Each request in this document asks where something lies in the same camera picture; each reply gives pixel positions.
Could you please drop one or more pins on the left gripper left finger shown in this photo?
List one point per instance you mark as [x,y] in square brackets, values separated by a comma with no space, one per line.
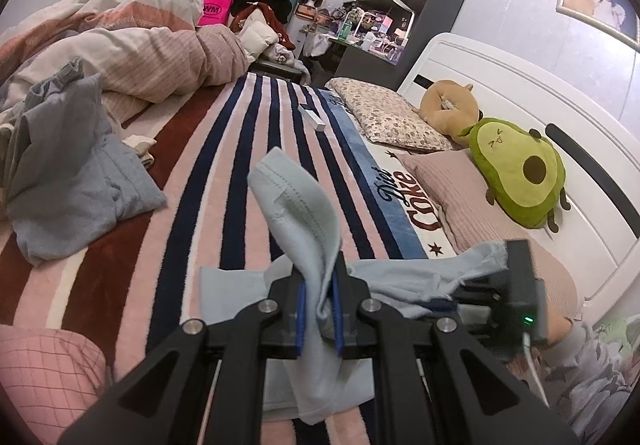
[203,383]

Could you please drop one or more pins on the pink beige duvet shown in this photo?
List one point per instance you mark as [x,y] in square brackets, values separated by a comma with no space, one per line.
[142,50]

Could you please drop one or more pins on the white puffer jacket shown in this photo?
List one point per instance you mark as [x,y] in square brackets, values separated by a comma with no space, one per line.
[269,40]

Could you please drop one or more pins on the grey blue folded clothes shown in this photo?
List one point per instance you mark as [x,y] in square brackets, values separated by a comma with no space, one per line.
[67,178]

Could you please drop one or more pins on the striped Diet Coke blanket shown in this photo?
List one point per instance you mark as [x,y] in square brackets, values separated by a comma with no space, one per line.
[131,287]

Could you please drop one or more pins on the light blue pants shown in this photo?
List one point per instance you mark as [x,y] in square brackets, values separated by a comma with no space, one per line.
[305,226]

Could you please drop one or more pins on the small white remote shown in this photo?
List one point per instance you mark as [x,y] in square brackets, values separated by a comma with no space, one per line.
[312,118]

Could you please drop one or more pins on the pink ribbed pillow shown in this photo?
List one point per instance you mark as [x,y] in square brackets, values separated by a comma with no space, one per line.
[457,187]

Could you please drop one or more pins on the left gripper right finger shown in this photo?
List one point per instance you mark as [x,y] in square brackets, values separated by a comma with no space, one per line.
[434,383]

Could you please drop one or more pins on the right hand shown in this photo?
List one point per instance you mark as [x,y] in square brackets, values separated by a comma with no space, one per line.
[559,327]

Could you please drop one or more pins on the grey right sleeve forearm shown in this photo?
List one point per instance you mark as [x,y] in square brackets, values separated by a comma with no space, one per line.
[587,377]

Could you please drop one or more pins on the avocado plush toy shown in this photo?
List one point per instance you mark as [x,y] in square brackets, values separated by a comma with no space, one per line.
[524,173]

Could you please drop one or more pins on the framed wall picture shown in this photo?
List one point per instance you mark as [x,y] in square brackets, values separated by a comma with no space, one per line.
[616,18]

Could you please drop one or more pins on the tan bear plush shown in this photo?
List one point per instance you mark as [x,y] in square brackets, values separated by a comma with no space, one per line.
[449,108]

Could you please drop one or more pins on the floral pillow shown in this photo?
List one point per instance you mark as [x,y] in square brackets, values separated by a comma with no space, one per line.
[385,117]

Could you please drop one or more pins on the dark bookshelf desk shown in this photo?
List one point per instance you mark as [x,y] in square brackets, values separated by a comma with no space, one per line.
[376,41]

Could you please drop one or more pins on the pink checked pyjama leg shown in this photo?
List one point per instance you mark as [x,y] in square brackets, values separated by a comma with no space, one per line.
[52,376]

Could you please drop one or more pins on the pink shopping bag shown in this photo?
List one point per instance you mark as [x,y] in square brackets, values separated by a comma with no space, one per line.
[215,12]

